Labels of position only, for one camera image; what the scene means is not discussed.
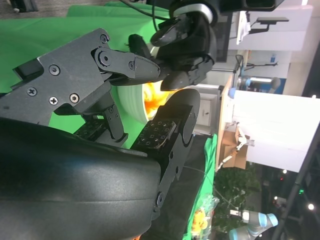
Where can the green tablecloth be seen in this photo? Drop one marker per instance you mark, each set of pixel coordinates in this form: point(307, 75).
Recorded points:
point(37, 37)

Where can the small white jointed arm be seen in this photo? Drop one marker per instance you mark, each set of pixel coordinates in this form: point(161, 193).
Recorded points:
point(248, 143)

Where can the white cabinet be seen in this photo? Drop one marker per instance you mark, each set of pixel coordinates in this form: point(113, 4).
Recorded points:
point(207, 110)

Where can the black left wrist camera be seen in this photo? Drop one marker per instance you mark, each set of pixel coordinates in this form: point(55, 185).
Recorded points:
point(257, 3)

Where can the black monitor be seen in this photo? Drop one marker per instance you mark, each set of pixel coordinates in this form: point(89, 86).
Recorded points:
point(222, 45)

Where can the orange striped bread bun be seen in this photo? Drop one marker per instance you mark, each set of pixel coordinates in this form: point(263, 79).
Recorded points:
point(153, 100)

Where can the brown cardboard box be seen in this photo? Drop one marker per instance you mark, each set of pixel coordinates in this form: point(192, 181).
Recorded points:
point(240, 157)

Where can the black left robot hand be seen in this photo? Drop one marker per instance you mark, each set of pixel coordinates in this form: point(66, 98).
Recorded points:
point(190, 45)

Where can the pale green bowl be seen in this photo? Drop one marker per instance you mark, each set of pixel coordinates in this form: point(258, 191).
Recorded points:
point(127, 100)

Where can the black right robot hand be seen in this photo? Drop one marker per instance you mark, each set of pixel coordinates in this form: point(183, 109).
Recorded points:
point(75, 187)

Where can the black diagonal truss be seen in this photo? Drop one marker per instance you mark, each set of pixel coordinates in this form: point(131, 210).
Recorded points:
point(295, 197)

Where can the pale blue round object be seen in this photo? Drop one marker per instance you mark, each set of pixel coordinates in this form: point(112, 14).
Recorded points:
point(232, 92)

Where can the clear bag yellow toys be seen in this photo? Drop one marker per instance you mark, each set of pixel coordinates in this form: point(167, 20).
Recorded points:
point(200, 220)

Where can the beige wooden board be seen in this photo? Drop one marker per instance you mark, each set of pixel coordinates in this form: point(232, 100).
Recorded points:
point(223, 112)

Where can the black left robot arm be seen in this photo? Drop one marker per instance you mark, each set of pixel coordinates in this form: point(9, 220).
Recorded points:
point(200, 10)

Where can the black chair armrest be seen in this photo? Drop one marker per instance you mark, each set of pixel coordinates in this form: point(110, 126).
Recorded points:
point(272, 20)

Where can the green leafy plant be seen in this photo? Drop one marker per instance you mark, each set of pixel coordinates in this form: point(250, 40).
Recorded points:
point(235, 185)

